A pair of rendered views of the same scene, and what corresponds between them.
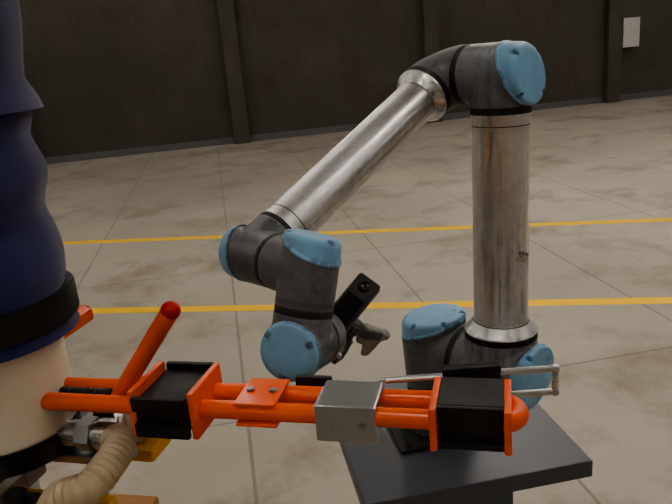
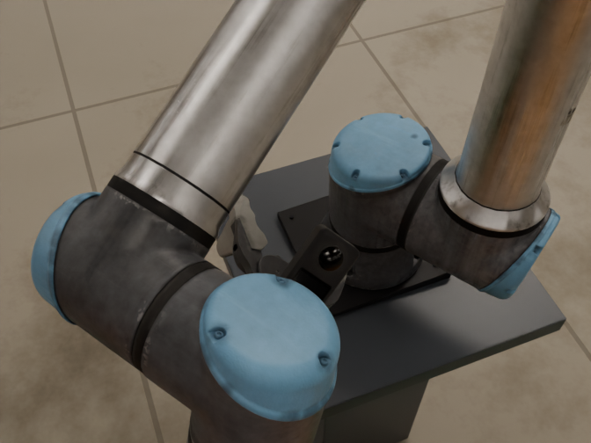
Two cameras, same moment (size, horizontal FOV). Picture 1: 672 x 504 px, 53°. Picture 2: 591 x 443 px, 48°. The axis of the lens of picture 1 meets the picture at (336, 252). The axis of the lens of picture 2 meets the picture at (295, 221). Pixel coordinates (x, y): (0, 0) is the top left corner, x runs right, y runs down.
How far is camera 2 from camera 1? 0.78 m
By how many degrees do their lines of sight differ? 36
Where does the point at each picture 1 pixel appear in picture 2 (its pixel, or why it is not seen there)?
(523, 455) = (481, 313)
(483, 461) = (433, 327)
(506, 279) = (536, 151)
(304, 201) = (221, 152)
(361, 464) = not seen: hidden behind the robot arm
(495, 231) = (543, 84)
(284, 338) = not seen: outside the picture
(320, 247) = (306, 388)
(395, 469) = not seen: hidden behind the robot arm
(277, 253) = (192, 369)
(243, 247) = (97, 307)
